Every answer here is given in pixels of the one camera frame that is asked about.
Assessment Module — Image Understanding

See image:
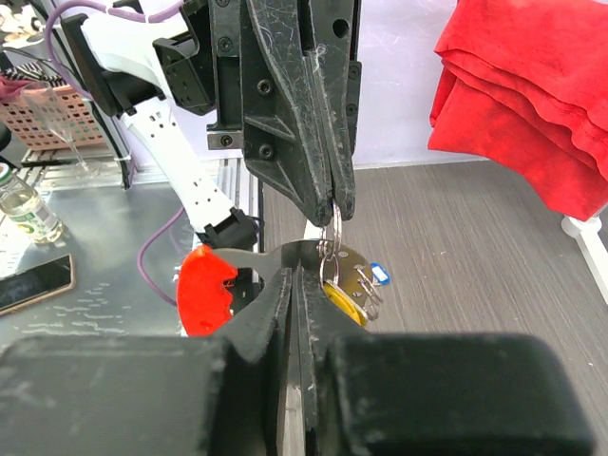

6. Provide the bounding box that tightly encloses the white clothes rack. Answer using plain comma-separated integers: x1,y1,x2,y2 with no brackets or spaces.
561,217,608,302

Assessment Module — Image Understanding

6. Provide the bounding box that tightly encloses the pink plastic basket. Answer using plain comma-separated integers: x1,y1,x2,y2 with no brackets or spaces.
1,77,105,151

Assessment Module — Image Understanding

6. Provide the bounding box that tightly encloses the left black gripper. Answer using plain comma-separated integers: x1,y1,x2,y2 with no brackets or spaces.
154,1,361,226

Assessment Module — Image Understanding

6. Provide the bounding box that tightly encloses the blue tag key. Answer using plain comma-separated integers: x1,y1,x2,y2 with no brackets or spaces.
370,262,391,286

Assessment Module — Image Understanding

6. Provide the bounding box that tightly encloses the clear wine glass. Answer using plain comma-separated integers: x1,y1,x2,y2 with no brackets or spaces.
21,82,101,179

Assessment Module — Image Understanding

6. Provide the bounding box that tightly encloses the small glass jar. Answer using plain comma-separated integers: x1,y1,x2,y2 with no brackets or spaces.
1,162,64,244

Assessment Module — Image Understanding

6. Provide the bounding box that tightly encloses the red cloth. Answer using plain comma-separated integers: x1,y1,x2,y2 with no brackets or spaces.
427,0,607,220

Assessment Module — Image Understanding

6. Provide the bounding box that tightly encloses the yellow tag key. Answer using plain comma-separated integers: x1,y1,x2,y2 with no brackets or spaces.
319,254,371,327

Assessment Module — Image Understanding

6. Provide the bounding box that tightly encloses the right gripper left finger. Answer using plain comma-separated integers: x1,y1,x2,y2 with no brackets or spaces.
1,269,292,455

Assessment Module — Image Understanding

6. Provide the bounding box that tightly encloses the metal split ring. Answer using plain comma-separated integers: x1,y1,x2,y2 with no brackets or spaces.
318,199,344,256

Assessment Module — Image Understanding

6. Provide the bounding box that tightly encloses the metal key holder red handle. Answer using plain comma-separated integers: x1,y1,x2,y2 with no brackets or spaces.
176,239,386,456

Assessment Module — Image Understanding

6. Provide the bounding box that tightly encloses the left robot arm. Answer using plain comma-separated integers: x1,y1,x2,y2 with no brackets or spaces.
48,1,361,250

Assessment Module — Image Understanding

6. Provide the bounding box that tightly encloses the smartphone with gold edge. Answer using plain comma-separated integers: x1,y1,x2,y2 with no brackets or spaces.
1,255,75,316

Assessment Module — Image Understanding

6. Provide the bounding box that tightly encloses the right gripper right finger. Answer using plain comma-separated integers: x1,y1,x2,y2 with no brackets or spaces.
296,270,594,455

